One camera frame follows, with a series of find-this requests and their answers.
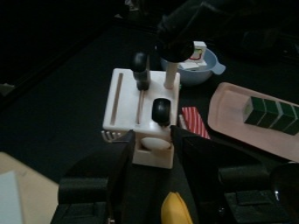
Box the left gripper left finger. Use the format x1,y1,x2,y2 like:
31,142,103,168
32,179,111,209
49,129,136,224

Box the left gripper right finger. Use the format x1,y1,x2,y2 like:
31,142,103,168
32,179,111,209
169,125,299,224

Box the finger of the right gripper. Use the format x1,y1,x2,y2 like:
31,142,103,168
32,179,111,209
156,0,211,42

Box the white black toy knife sharpener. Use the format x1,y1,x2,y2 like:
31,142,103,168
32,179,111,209
155,38,196,90

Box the white toy knife block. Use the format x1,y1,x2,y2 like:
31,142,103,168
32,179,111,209
101,67,183,170

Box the wooden cutting board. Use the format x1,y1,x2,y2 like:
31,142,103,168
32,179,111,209
0,151,61,224

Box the white printed toy block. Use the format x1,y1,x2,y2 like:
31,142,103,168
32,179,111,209
177,40,208,72

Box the yellow toy banana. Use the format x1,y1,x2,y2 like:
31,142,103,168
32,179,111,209
160,191,195,224

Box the white toy fork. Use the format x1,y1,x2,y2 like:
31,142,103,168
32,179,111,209
99,129,125,144

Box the blue toy bowl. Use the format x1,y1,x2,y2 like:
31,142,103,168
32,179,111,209
160,47,227,88

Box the white toy spoon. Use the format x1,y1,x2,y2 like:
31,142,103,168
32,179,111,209
139,136,173,151

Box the white flat sheet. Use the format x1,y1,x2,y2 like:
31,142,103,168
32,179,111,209
0,170,27,224

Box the pink plastic tray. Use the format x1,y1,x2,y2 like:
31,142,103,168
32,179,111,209
207,81,299,163

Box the red striped white toy block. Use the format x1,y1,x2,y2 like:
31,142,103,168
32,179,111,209
177,106,212,140

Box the dark green segmented toy block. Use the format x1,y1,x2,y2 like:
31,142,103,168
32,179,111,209
243,95,299,137

